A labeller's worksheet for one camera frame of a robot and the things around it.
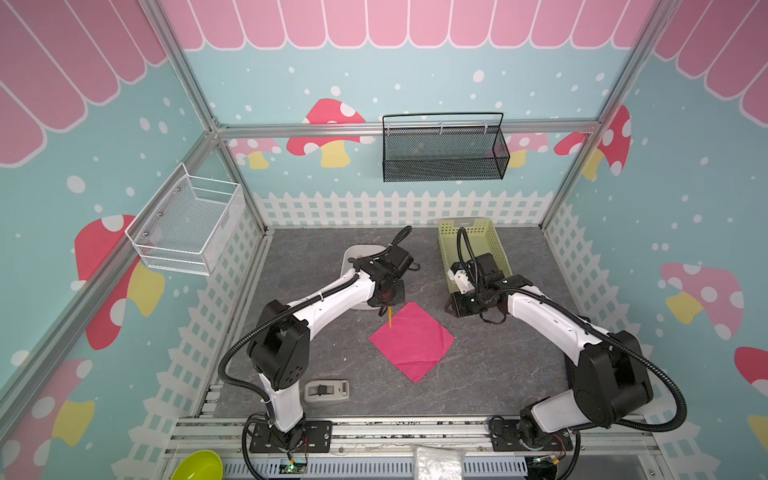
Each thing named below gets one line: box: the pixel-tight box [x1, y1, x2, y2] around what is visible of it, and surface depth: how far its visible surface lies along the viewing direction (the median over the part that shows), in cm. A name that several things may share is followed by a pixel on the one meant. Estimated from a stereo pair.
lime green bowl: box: [171, 450, 223, 480], surface depth 70 cm
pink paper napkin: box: [368, 302, 455, 383], surface depth 93 cm
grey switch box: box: [304, 379, 350, 401], surface depth 80 cm
